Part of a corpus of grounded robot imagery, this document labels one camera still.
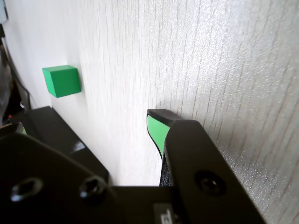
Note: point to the green cube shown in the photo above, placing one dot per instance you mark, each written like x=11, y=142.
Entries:
x=63, y=81

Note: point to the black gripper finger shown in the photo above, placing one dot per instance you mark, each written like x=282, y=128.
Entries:
x=53, y=168
x=198, y=158

